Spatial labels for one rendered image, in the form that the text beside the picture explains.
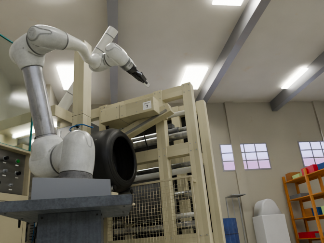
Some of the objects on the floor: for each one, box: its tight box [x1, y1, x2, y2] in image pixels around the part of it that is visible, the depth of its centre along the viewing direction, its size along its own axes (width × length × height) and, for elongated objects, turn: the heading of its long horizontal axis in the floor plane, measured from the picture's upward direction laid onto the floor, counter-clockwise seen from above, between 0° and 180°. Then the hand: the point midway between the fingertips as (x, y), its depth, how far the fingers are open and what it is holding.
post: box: [72, 40, 92, 135], centre depth 281 cm, size 13×13×250 cm
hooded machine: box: [252, 199, 291, 243], centre depth 899 cm, size 80×66×143 cm
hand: (146, 83), depth 224 cm, fingers closed
